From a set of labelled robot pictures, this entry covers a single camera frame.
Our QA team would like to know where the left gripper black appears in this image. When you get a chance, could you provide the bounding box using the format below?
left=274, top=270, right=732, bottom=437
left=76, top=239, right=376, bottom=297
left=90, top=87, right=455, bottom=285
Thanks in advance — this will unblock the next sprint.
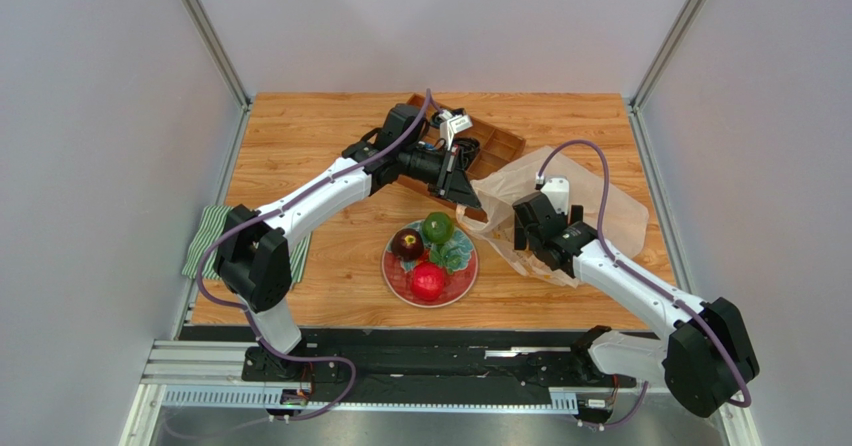
left=398, top=145, right=481, bottom=210

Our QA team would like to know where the translucent beige plastic bag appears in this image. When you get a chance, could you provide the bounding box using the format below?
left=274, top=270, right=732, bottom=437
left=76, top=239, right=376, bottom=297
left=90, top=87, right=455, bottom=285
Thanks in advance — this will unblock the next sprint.
left=456, top=146, right=649, bottom=287

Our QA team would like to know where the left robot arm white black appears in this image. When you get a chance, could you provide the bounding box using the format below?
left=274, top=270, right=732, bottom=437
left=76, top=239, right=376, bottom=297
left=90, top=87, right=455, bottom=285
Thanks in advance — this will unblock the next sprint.
left=202, top=100, right=480, bottom=355

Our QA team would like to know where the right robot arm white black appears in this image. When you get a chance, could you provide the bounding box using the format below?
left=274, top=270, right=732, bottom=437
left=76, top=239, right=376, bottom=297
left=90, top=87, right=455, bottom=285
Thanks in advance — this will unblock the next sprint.
left=513, top=191, right=760, bottom=418

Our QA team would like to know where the green round fruit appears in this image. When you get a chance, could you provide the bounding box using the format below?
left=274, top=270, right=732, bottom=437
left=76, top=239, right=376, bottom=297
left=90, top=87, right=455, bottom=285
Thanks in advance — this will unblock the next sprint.
left=420, top=212, right=455, bottom=244

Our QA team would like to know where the wooden compartment tray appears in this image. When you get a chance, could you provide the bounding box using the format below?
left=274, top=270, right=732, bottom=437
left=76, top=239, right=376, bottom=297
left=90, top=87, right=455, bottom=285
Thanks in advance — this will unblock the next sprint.
left=397, top=94, right=526, bottom=222

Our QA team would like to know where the red teal floral plate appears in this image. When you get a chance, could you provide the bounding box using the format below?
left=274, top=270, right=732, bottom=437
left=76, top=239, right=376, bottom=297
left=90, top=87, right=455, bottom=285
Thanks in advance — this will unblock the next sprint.
left=380, top=226, right=480, bottom=308

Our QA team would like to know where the dark red apple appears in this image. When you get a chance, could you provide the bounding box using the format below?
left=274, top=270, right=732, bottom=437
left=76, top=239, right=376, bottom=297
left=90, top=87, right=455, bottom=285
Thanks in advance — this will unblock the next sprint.
left=390, top=228, right=425, bottom=262

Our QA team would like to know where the green striped cloth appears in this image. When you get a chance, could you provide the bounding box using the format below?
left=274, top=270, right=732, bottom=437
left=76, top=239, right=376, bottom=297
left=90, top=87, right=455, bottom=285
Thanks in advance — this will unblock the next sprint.
left=182, top=205, right=312, bottom=285

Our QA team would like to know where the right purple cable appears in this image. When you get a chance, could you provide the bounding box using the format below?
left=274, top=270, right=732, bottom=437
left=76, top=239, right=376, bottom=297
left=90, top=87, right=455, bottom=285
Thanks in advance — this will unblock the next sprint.
left=535, top=139, right=753, bottom=431

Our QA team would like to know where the purple cable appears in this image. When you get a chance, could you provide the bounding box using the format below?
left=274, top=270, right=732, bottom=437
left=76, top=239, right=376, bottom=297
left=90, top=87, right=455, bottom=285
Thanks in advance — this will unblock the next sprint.
left=194, top=88, right=446, bottom=424
left=535, top=139, right=753, bottom=431

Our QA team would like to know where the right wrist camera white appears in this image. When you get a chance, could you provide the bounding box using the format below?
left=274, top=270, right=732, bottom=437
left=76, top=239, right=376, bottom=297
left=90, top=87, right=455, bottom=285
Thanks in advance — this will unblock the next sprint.
left=535, top=176, right=571, bottom=216

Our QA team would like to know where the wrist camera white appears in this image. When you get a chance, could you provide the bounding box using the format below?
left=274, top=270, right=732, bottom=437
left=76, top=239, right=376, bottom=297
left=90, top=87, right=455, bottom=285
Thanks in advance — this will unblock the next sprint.
left=437, top=108, right=473, bottom=150
left=535, top=176, right=571, bottom=216

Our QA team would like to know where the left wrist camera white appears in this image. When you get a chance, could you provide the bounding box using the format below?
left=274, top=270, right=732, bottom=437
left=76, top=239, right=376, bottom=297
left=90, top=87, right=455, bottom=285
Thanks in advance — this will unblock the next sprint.
left=437, top=108, right=473, bottom=150

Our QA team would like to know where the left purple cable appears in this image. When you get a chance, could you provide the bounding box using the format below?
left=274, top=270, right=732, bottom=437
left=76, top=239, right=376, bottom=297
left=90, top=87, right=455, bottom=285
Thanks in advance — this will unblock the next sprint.
left=194, top=88, right=446, bottom=424

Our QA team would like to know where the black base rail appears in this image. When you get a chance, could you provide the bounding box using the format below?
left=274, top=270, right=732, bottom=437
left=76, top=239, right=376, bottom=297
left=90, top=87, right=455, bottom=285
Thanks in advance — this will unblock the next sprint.
left=142, top=326, right=641, bottom=415

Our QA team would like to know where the right aluminium frame post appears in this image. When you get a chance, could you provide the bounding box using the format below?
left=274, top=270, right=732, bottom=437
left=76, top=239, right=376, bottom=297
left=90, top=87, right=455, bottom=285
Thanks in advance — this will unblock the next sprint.
left=630, top=0, right=707, bottom=110

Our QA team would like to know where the aluminium frame post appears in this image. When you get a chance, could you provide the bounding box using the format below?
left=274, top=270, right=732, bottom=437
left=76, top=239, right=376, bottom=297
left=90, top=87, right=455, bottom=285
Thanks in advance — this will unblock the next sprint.
left=181, top=0, right=252, bottom=111
left=630, top=0, right=707, bottom=110

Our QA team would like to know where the left aluminium frame post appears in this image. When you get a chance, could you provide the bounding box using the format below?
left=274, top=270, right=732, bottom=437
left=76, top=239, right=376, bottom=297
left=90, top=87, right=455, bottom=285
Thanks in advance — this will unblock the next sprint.
left=181, top=0, right=252, bottom=111

